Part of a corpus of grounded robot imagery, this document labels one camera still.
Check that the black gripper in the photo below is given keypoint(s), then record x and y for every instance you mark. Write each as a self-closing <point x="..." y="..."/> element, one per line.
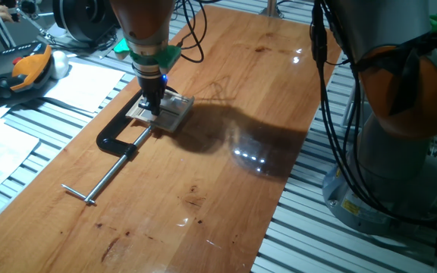
<point x="152" y="89"/>

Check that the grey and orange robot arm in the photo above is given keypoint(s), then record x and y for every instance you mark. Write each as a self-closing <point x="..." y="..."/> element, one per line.
<point x="393" y="170"/>

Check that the person's bare hand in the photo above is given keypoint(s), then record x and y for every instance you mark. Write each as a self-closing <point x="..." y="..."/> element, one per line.
<point x="4" y="12"/>

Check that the black metal C-clamp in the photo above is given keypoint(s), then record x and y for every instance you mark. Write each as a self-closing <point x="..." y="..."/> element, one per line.
<point x="106" y="142"/>

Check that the white paper sheet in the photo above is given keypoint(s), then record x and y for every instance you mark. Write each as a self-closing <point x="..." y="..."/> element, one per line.
<point x="85" y="85"/>
<point x="2" y="159"/>

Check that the glossy wooden board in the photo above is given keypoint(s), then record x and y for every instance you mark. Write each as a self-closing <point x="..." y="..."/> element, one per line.
<point x="203" y="189"/>

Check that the white computer mouse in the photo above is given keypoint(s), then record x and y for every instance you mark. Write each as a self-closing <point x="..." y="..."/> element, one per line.
<point x="60" y="64"/>

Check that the black filament spool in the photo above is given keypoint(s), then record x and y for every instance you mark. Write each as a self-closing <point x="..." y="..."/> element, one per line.
<point x="82" y="19"/>

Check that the orange and black teach pendant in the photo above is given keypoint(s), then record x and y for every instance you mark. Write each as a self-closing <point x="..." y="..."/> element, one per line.
<point x="25" y="68"/>

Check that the miniature wooden window frame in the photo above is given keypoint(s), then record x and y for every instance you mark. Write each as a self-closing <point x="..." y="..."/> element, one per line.
<point x="180" y="113"/>

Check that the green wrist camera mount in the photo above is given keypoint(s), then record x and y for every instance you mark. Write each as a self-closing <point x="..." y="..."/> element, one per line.
<point x="169" y="57"/>

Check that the wooden frame post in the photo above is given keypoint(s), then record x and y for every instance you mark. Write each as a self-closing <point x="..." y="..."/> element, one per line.
<point x="271" y="7"/>

